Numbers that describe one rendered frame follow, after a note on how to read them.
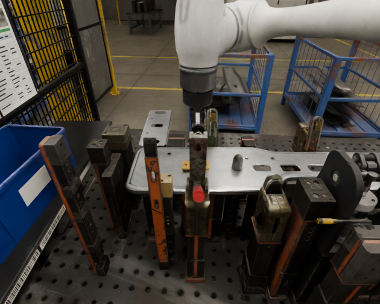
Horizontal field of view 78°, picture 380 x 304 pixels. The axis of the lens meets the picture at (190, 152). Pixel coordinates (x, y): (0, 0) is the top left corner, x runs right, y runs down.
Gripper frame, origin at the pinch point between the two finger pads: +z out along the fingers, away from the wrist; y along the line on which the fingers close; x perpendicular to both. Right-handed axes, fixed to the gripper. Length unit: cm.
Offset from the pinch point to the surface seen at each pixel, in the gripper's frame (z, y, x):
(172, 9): 44, 1187, 92
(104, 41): 24, 311, 128
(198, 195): -9.8, -26.4, 0.1
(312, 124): -3.0, 13.2, -38.9
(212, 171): 4.9, -2.1, -4.9
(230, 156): 4.9, 5.7, -11.1
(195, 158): -10.9, -16.5, 0.7
